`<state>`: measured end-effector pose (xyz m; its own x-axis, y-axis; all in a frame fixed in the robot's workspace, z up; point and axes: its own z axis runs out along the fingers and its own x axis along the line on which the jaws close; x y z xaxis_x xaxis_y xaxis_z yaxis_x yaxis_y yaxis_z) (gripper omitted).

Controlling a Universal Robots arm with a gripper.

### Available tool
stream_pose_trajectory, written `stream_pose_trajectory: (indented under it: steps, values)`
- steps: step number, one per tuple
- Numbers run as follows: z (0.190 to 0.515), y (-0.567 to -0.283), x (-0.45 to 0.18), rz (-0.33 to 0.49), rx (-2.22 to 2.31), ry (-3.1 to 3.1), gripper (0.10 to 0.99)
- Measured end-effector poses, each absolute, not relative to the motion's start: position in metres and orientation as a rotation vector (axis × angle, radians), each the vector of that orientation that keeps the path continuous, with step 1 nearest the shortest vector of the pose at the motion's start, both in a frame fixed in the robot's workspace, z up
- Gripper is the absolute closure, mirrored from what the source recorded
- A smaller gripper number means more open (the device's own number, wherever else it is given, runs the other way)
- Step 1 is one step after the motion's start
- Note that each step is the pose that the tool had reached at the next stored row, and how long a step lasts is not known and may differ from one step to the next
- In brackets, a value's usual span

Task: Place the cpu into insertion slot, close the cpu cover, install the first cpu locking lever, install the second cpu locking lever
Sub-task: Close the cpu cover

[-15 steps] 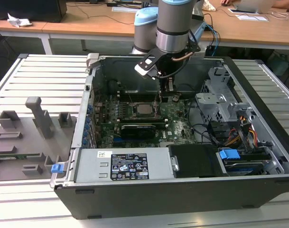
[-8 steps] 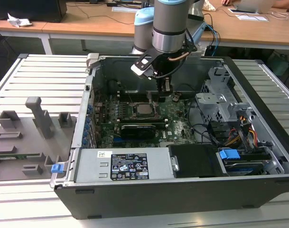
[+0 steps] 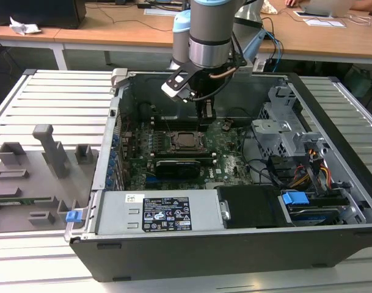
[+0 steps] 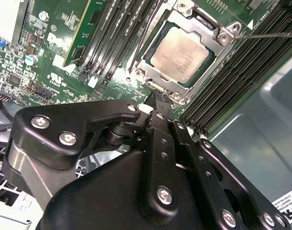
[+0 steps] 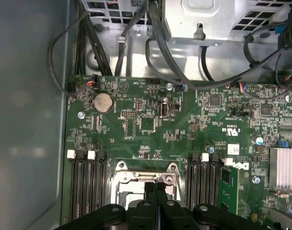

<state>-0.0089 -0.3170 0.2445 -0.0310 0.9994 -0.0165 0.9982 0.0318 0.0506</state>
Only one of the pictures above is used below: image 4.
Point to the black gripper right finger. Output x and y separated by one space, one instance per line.
208 172

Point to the metal socket cover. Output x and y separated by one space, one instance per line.
157 73

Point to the silver CPU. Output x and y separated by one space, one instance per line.
181 52

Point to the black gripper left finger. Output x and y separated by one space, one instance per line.
64 124

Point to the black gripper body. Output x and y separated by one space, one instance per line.
100 203

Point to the metal locking lever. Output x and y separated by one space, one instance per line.
265 36
139 45

